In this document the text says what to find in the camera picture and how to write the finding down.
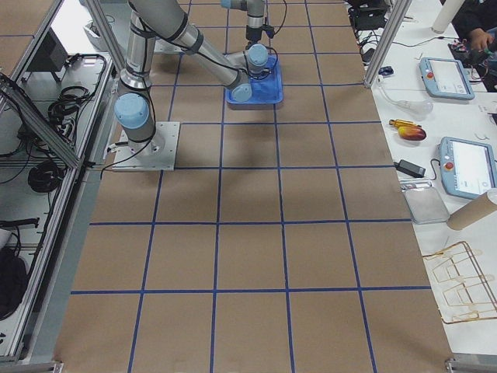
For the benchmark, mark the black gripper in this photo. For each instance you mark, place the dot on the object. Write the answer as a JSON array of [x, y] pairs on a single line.
[[252, 35]]

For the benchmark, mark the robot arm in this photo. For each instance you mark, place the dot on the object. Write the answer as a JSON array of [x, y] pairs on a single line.
[[256, 22], [211, 131]]

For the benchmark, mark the blue plastic tray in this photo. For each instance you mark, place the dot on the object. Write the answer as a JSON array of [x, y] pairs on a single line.
[[266, 83]]

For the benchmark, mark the metal tray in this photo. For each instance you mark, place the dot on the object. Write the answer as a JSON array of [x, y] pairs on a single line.
[[426, 206]]

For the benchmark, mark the person hand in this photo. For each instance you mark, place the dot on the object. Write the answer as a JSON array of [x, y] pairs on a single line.
[[480, 39]]

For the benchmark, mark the blue small box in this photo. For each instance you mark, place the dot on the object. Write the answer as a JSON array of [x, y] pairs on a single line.
[[386, 71]]

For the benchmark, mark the red yellow mango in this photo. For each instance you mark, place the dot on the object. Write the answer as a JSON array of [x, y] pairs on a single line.
[[411, 133]]

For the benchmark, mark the teach pendant far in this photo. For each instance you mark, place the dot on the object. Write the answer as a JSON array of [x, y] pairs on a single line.
[[445, 79]]

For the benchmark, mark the teach pendant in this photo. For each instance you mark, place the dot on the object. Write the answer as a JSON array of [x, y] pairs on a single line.
[[445, 79], [467, 168]]

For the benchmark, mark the black power adapter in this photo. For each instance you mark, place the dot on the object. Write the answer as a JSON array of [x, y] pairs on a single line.
[[410, 169]]

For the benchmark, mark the teach pendant near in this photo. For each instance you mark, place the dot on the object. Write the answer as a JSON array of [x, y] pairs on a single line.
[[467, 168]]

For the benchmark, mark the cardboard tube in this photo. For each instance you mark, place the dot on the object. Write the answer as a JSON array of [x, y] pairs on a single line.
[[473, 211]]

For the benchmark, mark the aluminium frame post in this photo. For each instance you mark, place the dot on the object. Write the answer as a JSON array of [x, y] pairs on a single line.
[[387, 37]]

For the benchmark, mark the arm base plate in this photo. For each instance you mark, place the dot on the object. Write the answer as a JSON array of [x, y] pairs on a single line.
[[160, 153]]

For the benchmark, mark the gold wire rack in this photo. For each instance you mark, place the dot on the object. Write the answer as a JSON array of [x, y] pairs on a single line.
[[463, 291]]

